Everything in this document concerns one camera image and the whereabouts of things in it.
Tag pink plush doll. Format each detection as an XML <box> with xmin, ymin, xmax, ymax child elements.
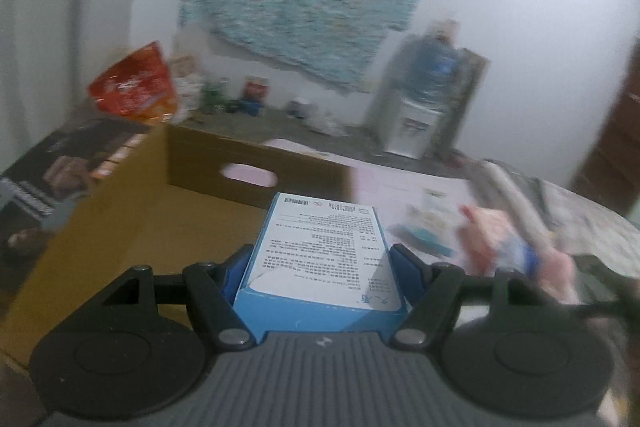
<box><xmin>457</xmin><ymin>204</ymin><xmax>573</xmax><ymax>303</ymax></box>

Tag small bowl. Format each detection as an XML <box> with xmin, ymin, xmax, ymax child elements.
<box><xmin>289</xmin><ymin>98</ymin><xmax>317</xmax><ymax>118</ymax></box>

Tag clear plastic bag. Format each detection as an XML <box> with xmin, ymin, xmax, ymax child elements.
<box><xmin>305</xmin><ymin>107</ymin><xmax>351</xmax><ymax>136</ymax></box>

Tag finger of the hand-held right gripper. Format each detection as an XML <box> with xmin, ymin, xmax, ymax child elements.
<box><xmin>517</xmin><ymin>242</ymin><xmax>640</xmax><ymax>323</ymax></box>

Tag green bottle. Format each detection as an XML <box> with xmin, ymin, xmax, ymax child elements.
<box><xmin>201</xmin><ymin>78</ymin><xmax>229</xmax><ymax>114</ymax></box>

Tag blue white cardboard carton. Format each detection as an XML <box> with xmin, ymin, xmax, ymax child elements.
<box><xmin>232</xmin><ymin>193</ymin><xmax>408</xmax><ymax>343</ymax></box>

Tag brown cardboard box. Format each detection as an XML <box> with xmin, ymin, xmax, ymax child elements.
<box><xmin>0</xmin><ymin>117</ymin><xmax>361</xmax><ymax>388</ymax></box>

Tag red snack bag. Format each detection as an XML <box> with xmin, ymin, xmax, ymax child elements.
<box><xmin>87</xmin><ymin>41</ymin><xmax>181</xmax><ymax>125</ymax></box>

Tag grey quilt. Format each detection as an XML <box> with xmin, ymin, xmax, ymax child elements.
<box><xmin>500</xmin><ymin>177</ymin><xmax>640</xmax><ymax>273</ymax></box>

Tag blue white soft pack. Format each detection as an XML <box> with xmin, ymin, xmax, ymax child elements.
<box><xmin>390</xmin><ymin>187</ymin><xmax>457</xmax><ymax>259</ymax></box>

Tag pale snack packets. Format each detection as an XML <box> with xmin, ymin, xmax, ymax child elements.
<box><xmin>169</xmin><ymin>54</ymin><xmax>206</xmax><ymax>108</ymax></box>

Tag brown wooden door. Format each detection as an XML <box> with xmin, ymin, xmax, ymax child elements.
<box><xmin>570</xmin><ymin>57</ymin><xmax>640</xmax><ymax>218</ymax></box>

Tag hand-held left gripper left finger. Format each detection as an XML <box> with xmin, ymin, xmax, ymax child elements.
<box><xmin>102</xmin><ymin>244</ymin><xmax>256</xmax><ymax>350</ymax></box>

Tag small red box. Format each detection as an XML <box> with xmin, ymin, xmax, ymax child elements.
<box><xmin>242</xmin><ymin>76</ymin><xmax>272</xmax><ymax>104</ymax></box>

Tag white water dispenser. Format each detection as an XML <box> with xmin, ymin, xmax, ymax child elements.
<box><xmin>382</xmin><ymin>99</ymin><xmax>442</xmax><ymax>158</ymax></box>

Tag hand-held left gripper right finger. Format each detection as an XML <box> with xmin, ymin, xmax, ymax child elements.
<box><xmin>390</xmin><ymin>243</ymin><xmax>546</xmax><ymax>350</ymax></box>

